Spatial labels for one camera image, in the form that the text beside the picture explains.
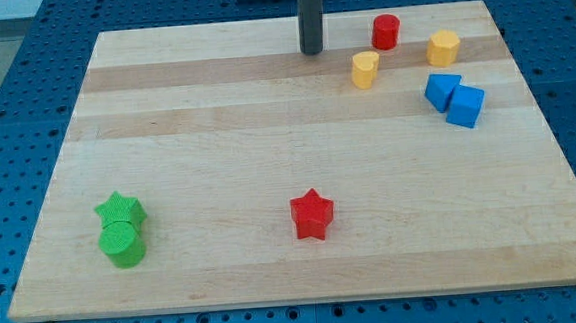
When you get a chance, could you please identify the red star block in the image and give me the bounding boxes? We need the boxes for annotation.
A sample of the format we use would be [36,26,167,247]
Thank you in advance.
[289,188,334,241]

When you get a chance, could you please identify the green star block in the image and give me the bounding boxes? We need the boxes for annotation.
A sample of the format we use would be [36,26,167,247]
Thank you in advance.
[94,191,147,233]

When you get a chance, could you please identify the wooden board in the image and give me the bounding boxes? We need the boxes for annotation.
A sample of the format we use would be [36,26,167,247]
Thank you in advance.
[8,1,576,323]

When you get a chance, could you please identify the red cylinder block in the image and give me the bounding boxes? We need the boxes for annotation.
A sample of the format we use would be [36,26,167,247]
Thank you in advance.
[372,13,401,51]

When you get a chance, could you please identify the blue triangle block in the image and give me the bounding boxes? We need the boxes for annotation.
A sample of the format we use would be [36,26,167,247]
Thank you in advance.
[424,73,462,113]

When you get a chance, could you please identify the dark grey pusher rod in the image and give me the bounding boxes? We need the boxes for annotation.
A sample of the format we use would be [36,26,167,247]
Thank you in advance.
[296,0,324,56]

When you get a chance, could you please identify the green cylinder block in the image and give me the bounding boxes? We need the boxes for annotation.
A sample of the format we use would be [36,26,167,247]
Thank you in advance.
[98,222,146,269]

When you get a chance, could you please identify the blue cube block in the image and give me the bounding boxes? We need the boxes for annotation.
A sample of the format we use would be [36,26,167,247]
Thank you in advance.
[446,85,485,128]

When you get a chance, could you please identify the yellow hexagon block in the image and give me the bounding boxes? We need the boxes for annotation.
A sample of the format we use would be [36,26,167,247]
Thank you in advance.
[426,30,461,67]

